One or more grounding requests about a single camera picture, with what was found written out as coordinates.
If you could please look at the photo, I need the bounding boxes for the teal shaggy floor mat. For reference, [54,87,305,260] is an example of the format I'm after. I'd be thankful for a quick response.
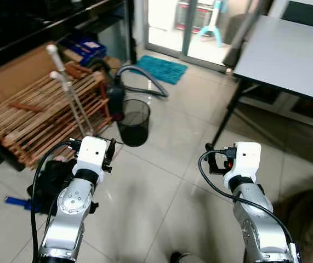
[135,54,189,86]

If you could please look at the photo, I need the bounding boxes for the brown plush pillow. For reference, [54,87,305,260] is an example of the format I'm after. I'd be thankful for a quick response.
[271,174,313,263]

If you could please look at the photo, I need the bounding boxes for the black mesh waste bin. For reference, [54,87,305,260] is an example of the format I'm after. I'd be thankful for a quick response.
[116,99,151,147]

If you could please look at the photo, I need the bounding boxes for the black bag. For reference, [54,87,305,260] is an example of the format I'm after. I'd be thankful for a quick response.
[27,158,100,215]

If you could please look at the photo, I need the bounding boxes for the wooden slatted rack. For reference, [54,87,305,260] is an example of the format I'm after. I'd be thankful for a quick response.
[0,61,113,169]

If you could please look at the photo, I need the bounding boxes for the low white shelf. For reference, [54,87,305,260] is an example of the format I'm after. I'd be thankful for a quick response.
[237,81,313,134]

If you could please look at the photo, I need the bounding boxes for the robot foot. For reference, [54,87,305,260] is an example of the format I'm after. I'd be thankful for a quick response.
[169,250,193,263]

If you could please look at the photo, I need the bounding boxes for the blue box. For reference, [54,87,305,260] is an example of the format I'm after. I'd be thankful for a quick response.
[62,32,108,61]

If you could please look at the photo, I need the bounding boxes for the brown cardboard sheet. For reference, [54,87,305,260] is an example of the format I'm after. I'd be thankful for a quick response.
[0,41,59,112]

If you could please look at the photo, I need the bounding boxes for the grey table black legs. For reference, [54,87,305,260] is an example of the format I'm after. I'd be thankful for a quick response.
[209,14,313,147]

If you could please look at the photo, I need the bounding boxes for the light blue stand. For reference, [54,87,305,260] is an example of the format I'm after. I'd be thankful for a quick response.
[196,0,226,49]

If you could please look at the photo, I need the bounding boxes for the glass sliding door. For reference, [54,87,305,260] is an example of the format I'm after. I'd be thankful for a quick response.
[144,0,272,70]

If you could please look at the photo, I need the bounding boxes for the black glossy counter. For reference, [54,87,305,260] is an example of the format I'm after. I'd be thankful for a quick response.
[0,0,136,77]

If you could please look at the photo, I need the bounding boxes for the dark framed panel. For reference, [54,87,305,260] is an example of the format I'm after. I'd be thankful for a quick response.
[281,0,313,30]

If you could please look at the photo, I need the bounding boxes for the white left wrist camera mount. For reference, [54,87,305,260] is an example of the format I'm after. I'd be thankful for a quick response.
[72,136,109,179]

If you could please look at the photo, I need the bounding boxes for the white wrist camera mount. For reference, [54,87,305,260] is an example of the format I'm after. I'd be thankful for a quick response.
[223,142,262,187]
[72,136,109,179]

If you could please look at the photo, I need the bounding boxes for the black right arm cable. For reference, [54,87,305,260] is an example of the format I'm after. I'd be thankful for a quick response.
[198,149,296,248]

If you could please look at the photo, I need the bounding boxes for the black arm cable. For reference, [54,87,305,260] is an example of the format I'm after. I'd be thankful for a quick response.
[30,140,82,259]
[198,149,296,248]

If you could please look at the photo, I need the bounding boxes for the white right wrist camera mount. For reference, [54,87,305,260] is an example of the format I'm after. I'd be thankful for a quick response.
[223,142,262,187]

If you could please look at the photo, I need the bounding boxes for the black vacuum cleaner grey hose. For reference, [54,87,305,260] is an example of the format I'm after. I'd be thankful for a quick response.
[90,58,169,123]

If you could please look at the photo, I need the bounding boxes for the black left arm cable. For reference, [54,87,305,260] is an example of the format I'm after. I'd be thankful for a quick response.
[30,140,82,259]

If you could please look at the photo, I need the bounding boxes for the blue flat strap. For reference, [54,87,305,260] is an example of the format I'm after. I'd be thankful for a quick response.
[3,196,35,212]

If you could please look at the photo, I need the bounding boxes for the short white-handled broom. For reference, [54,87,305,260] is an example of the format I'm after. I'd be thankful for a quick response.
[45,44,68,74]

